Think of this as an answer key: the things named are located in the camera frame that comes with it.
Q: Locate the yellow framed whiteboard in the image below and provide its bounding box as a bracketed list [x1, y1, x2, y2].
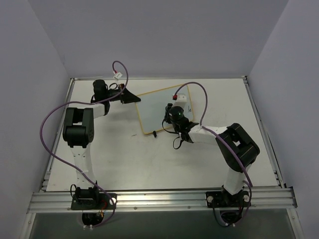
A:
[135, 85, 181, 135]

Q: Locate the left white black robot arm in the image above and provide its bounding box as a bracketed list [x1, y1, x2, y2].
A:
[62, 79, 141, 209]

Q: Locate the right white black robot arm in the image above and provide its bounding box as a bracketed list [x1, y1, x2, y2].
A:
[163, 103, 260, 206]

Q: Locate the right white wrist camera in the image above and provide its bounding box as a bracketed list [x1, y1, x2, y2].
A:
[172, 94, 187, 109]

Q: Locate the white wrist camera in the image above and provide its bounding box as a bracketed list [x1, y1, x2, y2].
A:
[113, 72, 123, 86]
[172, 94, 187, 109]

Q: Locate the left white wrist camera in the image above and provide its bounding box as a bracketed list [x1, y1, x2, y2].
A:
[113, 72, 123, 86]

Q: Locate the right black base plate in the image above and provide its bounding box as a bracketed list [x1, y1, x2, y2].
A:
[205, 190, 251, 208]

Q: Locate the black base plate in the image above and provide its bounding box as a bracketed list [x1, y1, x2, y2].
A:
[70, 193, 117, 211]
[205, 190, 251, 208]

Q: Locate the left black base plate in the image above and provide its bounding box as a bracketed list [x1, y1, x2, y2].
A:
[70, 193, 117, 211]

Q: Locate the aluminium front rail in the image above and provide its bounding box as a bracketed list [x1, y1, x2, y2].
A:
[27, 188, 299, 214]

